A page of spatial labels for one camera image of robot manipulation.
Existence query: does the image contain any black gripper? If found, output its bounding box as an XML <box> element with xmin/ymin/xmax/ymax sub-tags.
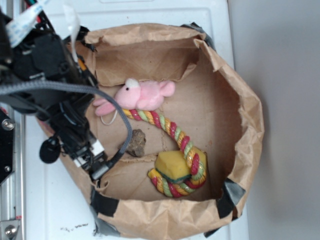
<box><xmin>48</xmin><ymin>100</ymin><xmax>107</xmax><ymax>171</ymax></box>

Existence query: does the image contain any grey braided cable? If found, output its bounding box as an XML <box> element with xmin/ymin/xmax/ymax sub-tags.
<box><xmin>0</xmin><ymin>79</ymin><xmax>134</xmax><ymax>181</ymax></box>

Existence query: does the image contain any black round suction pad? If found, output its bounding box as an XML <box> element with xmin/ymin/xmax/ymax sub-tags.
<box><xmin>39</xmin><ymin>136</ymin><xmax>61</xmax><ymax>164</ymax></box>

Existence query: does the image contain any brown paper-lined cardboard box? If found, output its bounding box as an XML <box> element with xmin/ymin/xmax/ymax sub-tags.
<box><xmin>36</xmin><ymin>22</ymin><xmax>265</xmax><ymax>240</ymax></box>

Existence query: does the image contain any brown grey rock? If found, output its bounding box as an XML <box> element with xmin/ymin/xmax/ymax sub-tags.
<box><xmin>125</xmin><ymin>129</ymin><xmax>147</xmax><ymax>157</ymax></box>

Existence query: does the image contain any red yellow green rope toy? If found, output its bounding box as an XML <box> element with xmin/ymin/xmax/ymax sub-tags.
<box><xmin>123</xmin><ymin>109</ymin><xmax>207</xmax><ymax>198</ymax></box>

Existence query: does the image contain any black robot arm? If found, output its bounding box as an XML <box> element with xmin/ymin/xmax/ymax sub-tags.
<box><xmin>0</xmin><ymin>0</ymin><xmax>108</xmax><ymax>176</ymax></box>

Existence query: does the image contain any yellow green sponge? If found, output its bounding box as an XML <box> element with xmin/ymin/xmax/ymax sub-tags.
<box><xmin>154</xmin><ymin>150</ymin><xmax>192</xmax><ymax>184</ymax></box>

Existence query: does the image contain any black metal corner bracket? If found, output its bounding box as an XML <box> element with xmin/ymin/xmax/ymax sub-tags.
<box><xmin>0</xmin><ymin>107</ymin><xmax>15</xmax><ymax>185</ymax></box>

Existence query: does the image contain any white flat ribbon cable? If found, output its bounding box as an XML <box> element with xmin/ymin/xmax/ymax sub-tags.
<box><xmin>5</xmin><ymin>0</ymin><xmax>52</xmax><ymax>48</ymax></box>

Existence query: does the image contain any white plastic tray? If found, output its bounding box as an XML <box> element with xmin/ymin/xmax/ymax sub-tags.
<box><xmin>20</xmin><ymin>0</ymin><xmax>234</xmax><ymax>240</ymax></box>

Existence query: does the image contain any pink plush bunny toy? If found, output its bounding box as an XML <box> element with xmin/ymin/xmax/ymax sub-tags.
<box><xmin>93</xmin><ymin>77</ymin><xmax>176</xmax><ymax>126</ymax></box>

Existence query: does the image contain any silver aluminium frame rail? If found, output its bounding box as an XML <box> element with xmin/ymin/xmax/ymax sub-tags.
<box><xmin>0</xmin><ymin>107</ymin><xmax>26</xmax><ymax>240</ymax></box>

